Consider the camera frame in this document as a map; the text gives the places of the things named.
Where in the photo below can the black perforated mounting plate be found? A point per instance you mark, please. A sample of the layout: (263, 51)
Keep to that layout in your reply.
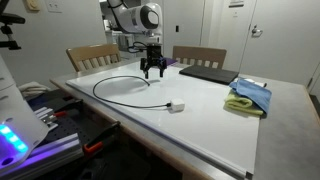
(73, 117)

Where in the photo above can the left wooden chair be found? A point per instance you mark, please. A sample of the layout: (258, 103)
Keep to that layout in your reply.
(97, 55)

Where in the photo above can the orange-handled black clamp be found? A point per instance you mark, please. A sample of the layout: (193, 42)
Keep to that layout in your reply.
(97, 143)

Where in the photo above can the right wooden chair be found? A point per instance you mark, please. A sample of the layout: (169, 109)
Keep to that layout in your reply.
(202, 56)

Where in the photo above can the black camera on mount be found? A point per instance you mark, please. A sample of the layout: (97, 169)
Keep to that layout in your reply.
(8, 19)

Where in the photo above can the silver door handle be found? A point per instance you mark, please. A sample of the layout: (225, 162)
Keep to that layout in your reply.
(256, 32)

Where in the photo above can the white board mat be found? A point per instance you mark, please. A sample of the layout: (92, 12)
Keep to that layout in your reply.
(187, 110)

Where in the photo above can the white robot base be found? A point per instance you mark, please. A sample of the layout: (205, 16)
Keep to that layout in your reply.
(20, 129)

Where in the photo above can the white folded towel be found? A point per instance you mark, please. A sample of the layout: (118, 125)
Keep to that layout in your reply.
(33, 88)

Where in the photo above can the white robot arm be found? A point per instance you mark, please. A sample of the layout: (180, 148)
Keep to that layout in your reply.
(147, 20)

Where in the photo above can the yellow-green cloth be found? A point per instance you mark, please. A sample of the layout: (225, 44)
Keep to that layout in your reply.
(241, 103)

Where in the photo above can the purple notebook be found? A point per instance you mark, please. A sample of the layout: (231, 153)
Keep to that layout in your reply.
(169, 61)

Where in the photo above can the white marker pen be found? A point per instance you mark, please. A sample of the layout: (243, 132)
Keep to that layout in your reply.
(255, 82)

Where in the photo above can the wooden chair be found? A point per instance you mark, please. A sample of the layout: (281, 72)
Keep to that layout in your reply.
(97, 55)
(202, 56)

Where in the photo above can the blue cloth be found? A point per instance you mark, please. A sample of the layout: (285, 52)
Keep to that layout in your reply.
(260, 95)

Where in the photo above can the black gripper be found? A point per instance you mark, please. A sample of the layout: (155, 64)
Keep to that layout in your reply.
(154, 58)

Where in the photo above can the black laptop sleeve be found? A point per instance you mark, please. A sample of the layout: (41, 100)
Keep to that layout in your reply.
(210, 74)

